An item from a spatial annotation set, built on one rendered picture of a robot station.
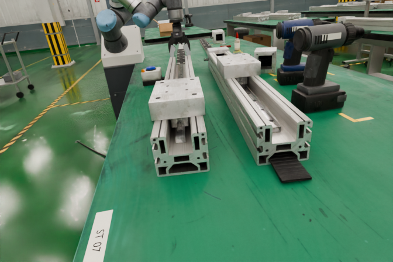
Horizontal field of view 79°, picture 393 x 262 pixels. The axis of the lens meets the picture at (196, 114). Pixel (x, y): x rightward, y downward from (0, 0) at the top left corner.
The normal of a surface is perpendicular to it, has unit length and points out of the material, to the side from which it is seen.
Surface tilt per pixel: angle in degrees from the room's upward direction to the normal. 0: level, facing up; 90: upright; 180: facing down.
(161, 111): 90
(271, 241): 0
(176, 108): 90
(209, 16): 90
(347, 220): 0
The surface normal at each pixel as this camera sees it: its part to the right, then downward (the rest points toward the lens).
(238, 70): 0.06, 0.40
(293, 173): -0.09, -0.91
